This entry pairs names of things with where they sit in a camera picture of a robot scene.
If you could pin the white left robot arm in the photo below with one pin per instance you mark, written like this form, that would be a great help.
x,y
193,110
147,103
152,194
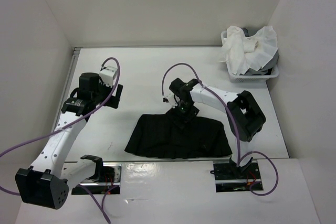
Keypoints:
x,y
45,183

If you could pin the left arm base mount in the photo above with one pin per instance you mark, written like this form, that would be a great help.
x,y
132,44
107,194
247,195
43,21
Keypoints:
x,y
109,181

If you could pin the white crumpled cloth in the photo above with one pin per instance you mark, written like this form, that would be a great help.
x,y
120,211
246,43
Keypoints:
x,y
249,49

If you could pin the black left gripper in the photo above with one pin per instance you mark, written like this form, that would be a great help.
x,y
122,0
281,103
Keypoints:
x,y
113,100

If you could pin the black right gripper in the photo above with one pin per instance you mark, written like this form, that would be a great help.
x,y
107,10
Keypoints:
x,y
174,113

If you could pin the black pleated skirt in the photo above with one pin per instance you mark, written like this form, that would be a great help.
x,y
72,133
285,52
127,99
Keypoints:
x,y
155,136

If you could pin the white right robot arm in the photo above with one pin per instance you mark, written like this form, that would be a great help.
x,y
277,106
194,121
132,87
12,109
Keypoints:
x,y
245,116

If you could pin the white plastic laundry basket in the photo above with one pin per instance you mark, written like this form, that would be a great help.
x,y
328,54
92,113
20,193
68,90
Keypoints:
x,y
252,77

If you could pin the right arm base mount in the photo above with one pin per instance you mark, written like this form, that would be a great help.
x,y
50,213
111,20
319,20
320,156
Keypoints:
x,y
229,178

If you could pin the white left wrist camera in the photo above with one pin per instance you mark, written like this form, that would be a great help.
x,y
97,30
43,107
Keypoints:
x,y
108,75

